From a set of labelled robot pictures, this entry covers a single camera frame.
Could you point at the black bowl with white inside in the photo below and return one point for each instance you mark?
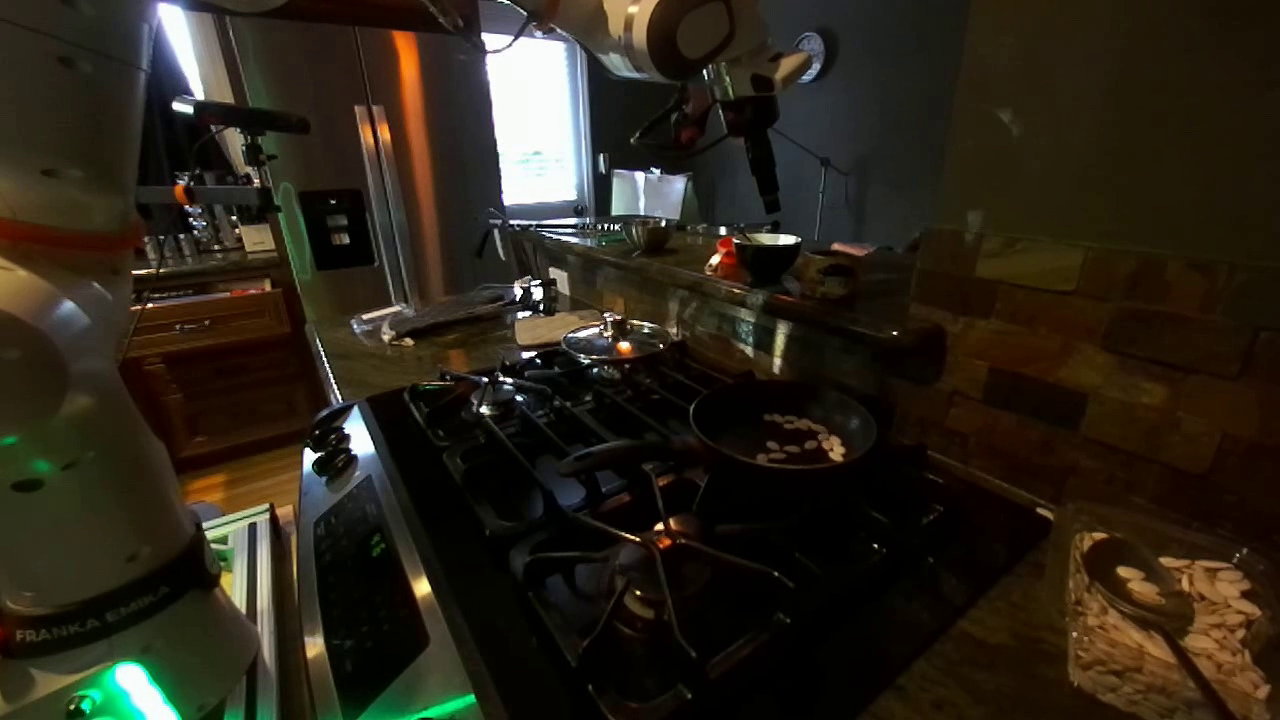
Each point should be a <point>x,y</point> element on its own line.
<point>775,257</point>

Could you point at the stainless steel refrigerator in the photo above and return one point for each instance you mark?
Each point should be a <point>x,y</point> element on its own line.
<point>401,163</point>

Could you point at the black frying pan with food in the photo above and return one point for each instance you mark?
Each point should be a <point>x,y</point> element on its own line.
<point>780,429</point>

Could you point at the glass lid with metal knob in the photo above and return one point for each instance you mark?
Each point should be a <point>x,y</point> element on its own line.
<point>616,340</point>

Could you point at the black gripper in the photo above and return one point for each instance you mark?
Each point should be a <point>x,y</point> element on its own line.
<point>753,119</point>

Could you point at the dark spoon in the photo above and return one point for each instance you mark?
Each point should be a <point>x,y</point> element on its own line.
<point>1134,581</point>

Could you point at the bright window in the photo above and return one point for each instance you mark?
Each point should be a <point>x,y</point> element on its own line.
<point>532,120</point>

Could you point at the wooden cabinet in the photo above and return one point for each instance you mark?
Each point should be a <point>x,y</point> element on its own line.
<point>212,360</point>

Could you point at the small brown box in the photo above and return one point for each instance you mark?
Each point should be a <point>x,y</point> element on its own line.
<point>841,272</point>

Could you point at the papers on counter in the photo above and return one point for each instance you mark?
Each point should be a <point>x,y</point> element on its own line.
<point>435,314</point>

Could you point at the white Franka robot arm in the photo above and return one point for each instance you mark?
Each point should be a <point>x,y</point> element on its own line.
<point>81,464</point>

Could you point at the black gas stove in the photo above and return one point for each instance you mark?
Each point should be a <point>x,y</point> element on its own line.
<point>602,560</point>

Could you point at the marble spoon rest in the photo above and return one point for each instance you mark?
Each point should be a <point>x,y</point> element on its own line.
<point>1202,624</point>

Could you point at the black stove knobs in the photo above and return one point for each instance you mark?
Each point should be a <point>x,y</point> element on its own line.
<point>334,443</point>

